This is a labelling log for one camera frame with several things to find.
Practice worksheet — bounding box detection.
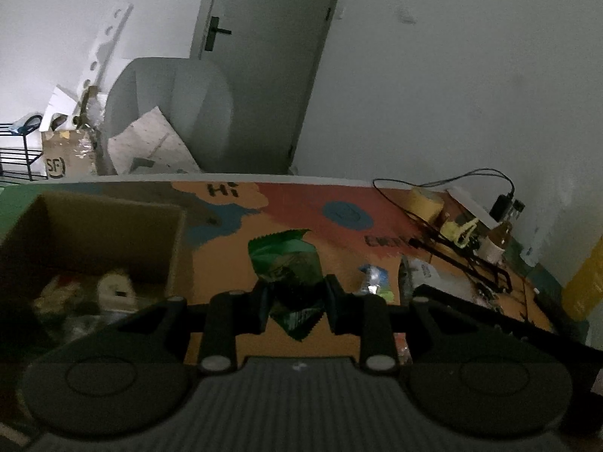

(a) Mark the amber glass bottle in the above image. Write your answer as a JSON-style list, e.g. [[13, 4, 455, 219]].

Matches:
[[478, 218, 514, 265]]

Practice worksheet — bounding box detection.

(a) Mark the black shoe rack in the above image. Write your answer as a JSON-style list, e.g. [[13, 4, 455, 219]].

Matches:
[[0, 122, 46, 182]]

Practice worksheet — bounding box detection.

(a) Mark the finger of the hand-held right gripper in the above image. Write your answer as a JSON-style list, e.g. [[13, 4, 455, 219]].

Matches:
[[413, 284, 535, 342]]

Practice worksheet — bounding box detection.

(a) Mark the grey armchair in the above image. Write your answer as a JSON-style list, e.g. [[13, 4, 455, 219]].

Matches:
[[101, 56, 235, 175]]

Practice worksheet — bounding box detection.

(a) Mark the blue green snack packet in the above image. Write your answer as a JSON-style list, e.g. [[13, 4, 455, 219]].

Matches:
[[357, 264, 395, 303]]

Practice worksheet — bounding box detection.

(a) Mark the yellow tape roll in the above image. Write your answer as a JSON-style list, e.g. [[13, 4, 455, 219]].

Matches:
[[408, 187, 445, 222]]

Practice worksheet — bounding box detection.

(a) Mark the yellowish snack packet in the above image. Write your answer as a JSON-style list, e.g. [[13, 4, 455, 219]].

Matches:
[[34, 274, 91, 312]]

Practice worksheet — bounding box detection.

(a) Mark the bunch of keys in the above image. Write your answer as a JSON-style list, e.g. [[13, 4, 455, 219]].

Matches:
[[471, 282, 506, 312]]

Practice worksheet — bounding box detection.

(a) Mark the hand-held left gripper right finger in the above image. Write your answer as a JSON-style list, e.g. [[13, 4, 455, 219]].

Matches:
[[323, 274, 454, 372]]

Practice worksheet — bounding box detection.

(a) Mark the black wire rack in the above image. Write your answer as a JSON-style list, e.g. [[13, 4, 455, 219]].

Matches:
[[404, 211, 515, 293]]

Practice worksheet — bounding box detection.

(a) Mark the black charger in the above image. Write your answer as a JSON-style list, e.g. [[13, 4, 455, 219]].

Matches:
[[489, 193, 526, 221]]

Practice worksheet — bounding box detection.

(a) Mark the yellow hair clip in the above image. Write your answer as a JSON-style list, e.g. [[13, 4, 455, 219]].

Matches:
[[440, 218, 479, 248]]

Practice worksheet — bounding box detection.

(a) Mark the printed brown cardboard box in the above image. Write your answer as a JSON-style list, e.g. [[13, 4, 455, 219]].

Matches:
[[41, 129, 100, 181]]

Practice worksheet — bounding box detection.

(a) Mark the white power strip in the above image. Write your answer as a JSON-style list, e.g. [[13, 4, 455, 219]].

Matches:
[[447, 185, 501, 232]]

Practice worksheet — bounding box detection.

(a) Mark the black cable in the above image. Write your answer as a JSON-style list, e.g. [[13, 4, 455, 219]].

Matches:
[[372, 168, 517, 209]]

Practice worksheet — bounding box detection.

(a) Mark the printed cartoon table mat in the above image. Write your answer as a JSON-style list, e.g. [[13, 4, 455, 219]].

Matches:
[[0, 179, 591, 369]]

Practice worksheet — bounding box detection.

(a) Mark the round pale snack packet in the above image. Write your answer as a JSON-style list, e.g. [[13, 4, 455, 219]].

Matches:
[[95, 270, 136, 312]]

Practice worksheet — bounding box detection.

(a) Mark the grey door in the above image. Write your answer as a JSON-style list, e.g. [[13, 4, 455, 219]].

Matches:
[[190, 0, 350, 175]]

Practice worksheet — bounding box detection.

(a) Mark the black door handle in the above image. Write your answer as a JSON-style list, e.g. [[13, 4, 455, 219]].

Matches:
[[205, 16, 233, 53]]

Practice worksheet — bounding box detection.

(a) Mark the yellow container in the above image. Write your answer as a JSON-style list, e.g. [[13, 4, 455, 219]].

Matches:
[[562, 244, 603, 322]]

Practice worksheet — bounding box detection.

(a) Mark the dark green snack packet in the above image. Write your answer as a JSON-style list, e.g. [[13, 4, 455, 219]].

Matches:
[[247, 228, 329, 342]]

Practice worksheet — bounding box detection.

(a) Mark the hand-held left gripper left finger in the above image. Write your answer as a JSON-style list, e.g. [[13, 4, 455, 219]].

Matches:
[[117, 286, 271, 374]]

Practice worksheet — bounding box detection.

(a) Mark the white board with holes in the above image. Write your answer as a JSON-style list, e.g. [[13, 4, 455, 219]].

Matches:
[[74, 3, 135, 104]]

